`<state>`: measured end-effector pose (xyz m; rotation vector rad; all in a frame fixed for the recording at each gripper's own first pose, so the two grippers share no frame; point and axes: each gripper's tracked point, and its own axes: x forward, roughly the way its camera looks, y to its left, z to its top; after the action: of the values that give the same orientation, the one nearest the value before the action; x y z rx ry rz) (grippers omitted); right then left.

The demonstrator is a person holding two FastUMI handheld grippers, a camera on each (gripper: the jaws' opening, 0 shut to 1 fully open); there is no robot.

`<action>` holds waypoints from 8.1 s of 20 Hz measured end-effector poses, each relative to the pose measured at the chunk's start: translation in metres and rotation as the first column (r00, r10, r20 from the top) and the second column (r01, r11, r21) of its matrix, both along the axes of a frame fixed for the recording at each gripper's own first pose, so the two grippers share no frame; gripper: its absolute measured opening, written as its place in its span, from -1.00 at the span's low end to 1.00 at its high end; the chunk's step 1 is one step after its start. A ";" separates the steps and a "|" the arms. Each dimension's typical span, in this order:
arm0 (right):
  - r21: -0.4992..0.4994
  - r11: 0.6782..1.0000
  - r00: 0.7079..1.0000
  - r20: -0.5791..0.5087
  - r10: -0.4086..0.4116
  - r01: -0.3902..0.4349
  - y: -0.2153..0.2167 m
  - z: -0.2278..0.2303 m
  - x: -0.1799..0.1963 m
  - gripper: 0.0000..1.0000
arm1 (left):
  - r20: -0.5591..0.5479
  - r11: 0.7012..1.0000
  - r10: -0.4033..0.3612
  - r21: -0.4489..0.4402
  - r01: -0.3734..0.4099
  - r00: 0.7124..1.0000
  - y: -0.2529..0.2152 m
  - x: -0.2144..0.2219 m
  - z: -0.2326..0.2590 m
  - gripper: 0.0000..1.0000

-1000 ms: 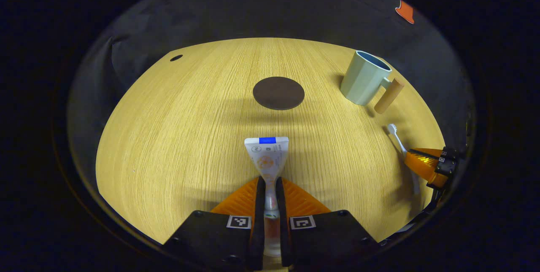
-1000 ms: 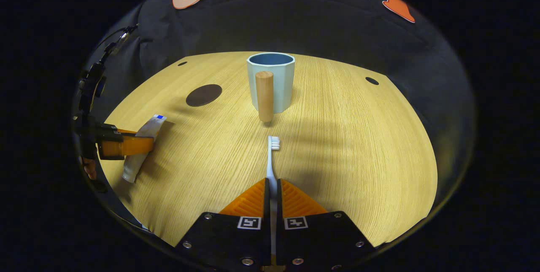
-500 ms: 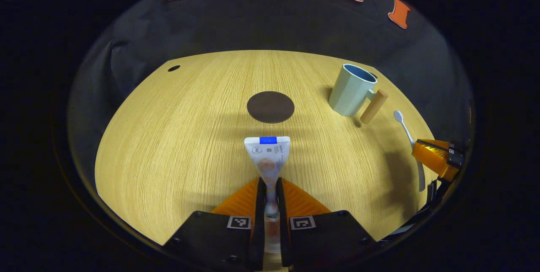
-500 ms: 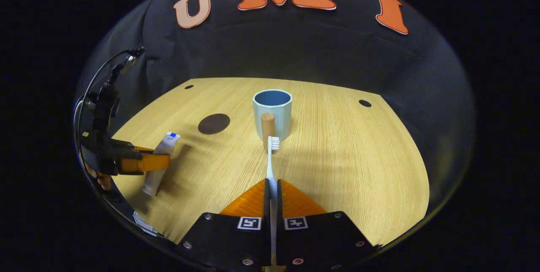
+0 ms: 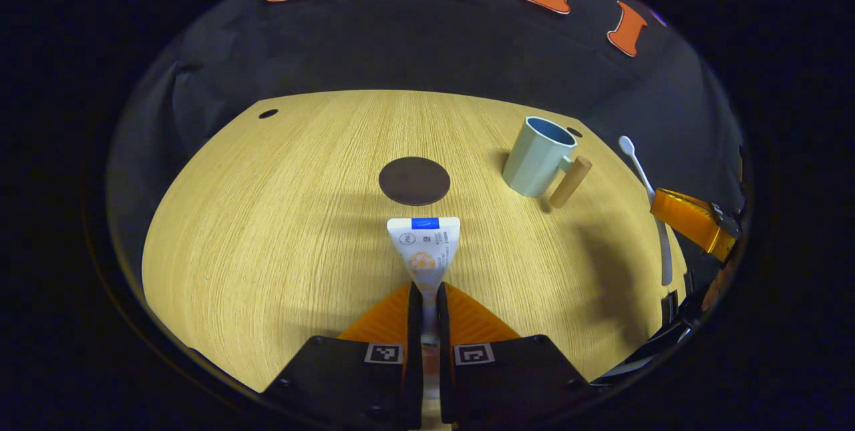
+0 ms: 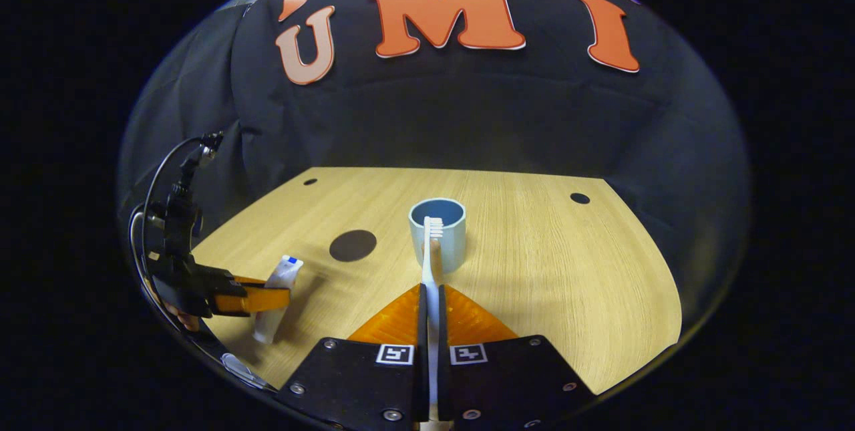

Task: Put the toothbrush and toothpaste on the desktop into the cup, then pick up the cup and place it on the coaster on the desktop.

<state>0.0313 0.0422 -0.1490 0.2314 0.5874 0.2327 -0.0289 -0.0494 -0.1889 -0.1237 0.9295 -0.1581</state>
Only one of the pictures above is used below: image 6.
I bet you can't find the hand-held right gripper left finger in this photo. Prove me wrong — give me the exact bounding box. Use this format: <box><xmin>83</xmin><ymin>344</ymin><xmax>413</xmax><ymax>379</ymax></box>
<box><xmin>275</xmin><ymin>284</ymin><xmax>428</xmax><ymax>431</ymax></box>

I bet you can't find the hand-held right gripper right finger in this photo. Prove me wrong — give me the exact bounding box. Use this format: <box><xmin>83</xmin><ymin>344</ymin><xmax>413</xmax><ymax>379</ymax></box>
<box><xmin>438</xmin><ymin>284</ymin><xmax>596</xmax><ymax>431</ymax></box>

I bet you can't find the white toothbrush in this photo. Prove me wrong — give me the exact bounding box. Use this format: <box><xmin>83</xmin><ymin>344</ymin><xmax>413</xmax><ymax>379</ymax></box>
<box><xmin>421</xmin><ymin>216</ymin><xmax>446</xmax><ymax>422</ymax></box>

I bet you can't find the white toothpaste tube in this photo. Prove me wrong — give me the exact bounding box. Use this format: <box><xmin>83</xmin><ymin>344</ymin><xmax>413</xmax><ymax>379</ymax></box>
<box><xmin>252</xmin><ymin>255</ymin><xmax>305</xmax><ymax>345</ymax></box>

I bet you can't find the light blue cup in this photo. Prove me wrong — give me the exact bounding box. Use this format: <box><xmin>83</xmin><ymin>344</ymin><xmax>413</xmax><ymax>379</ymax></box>
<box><xmin>408</xmin><ymin>198</ymin><xmax>467</xmax><ymax>274</ymax></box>

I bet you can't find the dark round coaster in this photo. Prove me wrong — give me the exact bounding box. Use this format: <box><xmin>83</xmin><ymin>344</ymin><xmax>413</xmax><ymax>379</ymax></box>
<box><xmin>329</xmin><ymin>229</ymin><xmax>378</xmax><ymax>263</ymax></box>

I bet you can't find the wooden desktop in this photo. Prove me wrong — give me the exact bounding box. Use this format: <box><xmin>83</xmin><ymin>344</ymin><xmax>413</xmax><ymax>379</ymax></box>
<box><xmin>190</xmin><ymin>166</ymin><xmax>683</xmax><ymax>397</ymax></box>

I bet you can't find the black backdrop cloth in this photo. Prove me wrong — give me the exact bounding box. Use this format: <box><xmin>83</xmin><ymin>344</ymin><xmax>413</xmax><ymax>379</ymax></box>
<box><xmin>117</xmin><ymin>0</ymin><xmax>752</xmax><ymax>325</ymax></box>

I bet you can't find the black cable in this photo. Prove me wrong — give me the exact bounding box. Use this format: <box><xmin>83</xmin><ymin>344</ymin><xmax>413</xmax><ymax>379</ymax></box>
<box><xmin>139</xmin><ymin>136</ymin><xmax>208</xmax><ymax>251</ymax></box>

